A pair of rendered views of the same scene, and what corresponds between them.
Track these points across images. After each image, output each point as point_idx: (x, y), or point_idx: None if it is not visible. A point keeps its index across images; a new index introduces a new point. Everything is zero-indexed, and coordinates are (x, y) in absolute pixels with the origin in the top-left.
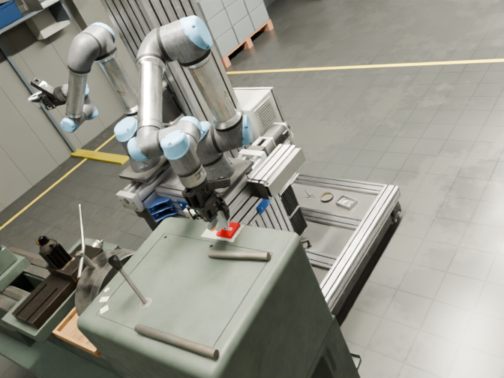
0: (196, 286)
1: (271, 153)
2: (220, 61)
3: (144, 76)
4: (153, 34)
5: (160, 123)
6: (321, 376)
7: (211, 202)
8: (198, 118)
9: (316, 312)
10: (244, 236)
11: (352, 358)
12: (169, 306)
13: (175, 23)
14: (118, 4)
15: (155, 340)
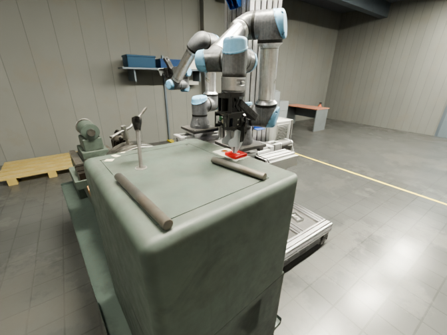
0: (188, 173)
1: (277, 150)
2: None
3: (232, 27)
4: (251, 10)
5: None
6: (249, 320)
7: (237, 115)
8: None
9: (275, 258)
10: (247, 161)
11: (276, 318)
12: (156, 175)
13: (270, 8)
14: (233, 14)
15: (124, 191)
